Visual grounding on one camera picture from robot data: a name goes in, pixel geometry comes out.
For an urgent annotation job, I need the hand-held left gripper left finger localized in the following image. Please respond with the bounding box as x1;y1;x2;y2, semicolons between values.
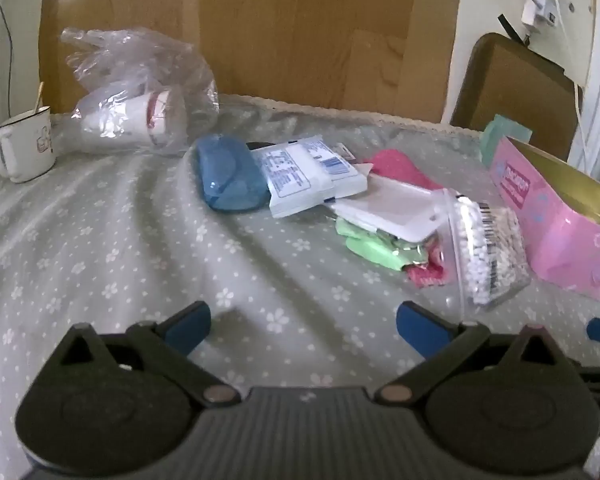
57;301;242;406

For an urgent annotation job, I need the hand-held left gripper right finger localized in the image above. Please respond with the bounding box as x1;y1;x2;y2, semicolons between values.
375;301;561;406

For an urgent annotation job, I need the red snack packet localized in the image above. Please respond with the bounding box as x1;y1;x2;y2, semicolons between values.
404;241;449;289

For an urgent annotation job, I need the green packet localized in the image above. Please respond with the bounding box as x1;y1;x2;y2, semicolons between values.
335;216;382;242
345;235;424;273

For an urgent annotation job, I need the clear bag of cotton swabs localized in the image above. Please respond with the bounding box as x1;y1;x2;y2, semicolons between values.
431;187;532;312

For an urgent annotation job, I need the pink macaron print tin box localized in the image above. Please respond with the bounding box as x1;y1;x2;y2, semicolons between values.
489;135;600;303

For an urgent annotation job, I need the white plastic case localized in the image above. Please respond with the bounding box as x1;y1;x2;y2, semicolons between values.
329;176;449;247

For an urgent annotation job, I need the blue plastic case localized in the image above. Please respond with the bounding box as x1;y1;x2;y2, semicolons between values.
194;132;272;214

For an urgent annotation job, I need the pink fuzzy sock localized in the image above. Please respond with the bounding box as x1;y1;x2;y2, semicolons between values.
364;149;447;192

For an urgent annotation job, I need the white tissue packet blue print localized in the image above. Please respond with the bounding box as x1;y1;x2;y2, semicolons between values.
300;134;369;200
252;141;337;219

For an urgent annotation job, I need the grey floral tablecloth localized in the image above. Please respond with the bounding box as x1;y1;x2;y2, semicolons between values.
0;92;600;480

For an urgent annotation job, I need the teal plastic cup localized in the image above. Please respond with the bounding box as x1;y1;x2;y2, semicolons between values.
480;114;534;167

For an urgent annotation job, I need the stack of white paper cups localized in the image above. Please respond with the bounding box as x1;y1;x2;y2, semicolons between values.
74;86;187;154

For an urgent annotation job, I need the white enamel mug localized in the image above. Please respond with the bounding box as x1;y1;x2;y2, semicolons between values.
0;105;57;184

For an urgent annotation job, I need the clear plastic bag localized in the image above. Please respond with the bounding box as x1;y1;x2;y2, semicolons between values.
59;26;220;159

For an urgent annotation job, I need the wood grain sheet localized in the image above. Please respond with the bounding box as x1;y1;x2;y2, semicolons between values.
39;0;467;127

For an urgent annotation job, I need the black tape strip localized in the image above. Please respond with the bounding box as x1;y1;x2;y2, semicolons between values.
497;13;519;42

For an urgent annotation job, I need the white power cable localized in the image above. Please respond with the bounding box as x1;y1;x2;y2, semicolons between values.
550;0;599;162

